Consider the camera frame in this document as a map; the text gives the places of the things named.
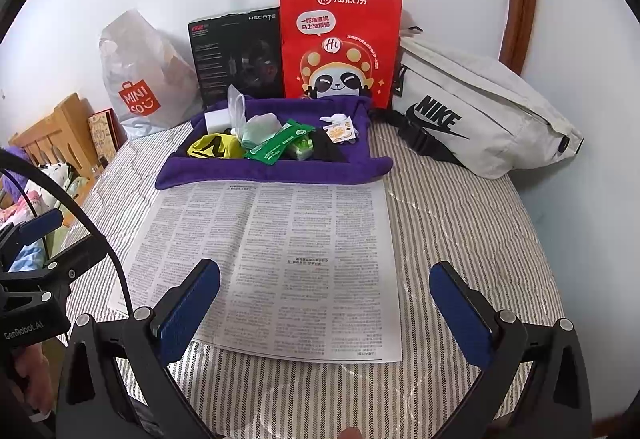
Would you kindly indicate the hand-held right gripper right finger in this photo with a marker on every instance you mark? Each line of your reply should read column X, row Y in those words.
column 460, row 314

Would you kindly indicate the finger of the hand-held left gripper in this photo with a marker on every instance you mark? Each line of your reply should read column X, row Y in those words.
column 42, row 224
column 70, row 264

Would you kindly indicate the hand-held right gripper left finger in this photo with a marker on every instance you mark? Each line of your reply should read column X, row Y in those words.
column 190, row 314

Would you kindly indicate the purple cloth tray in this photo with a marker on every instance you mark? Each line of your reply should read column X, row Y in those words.
column 280, row 171

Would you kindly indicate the yellow black pouch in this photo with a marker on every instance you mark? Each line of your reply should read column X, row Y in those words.
column 210, row 146

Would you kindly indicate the green packet box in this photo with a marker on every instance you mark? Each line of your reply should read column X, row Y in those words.
column 275, row 144

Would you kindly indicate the mint green cloth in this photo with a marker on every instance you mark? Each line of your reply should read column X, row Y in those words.
column 262, row 135

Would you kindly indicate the white charger box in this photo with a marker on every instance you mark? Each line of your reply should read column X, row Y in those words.
column 216, row 121

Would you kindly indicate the green tissue pack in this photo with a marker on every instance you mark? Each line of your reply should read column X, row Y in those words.
column 302, row 149

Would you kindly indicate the white mesh pouch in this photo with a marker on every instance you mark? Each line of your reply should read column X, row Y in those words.
column 235, row 106

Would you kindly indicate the small white sachet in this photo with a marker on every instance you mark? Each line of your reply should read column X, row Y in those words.
column 340, row 131

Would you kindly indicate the person's left hand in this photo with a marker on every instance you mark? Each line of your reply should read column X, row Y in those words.
column 32, row 379

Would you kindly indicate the person's right hand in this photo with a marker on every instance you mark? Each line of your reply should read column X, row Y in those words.
column 350, row 434

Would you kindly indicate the colourful blanket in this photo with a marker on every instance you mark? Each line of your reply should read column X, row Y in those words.
column 20, row 219

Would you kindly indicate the floral pillow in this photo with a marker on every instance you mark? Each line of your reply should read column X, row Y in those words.
column 52, row 179

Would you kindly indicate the purple plush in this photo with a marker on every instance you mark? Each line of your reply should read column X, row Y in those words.
column 10, row 184

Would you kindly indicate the striped bed sheet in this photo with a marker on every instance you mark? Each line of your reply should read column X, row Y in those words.
column 450, row 229

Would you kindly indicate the patterned box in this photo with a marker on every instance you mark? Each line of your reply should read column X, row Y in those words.
column 102, row 134

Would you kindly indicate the newspaper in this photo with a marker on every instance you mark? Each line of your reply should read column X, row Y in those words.
column 300, row 259

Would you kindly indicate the grey plastic shopping bag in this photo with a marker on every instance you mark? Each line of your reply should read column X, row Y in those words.
column 145, row 64

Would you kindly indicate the white waist bag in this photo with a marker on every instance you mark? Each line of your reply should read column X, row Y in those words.
column 475, row 89

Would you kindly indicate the black headset box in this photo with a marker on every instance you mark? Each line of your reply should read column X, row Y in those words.
column 225, row 59

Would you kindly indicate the red paper bag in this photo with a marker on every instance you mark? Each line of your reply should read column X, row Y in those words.
column 340, row 29

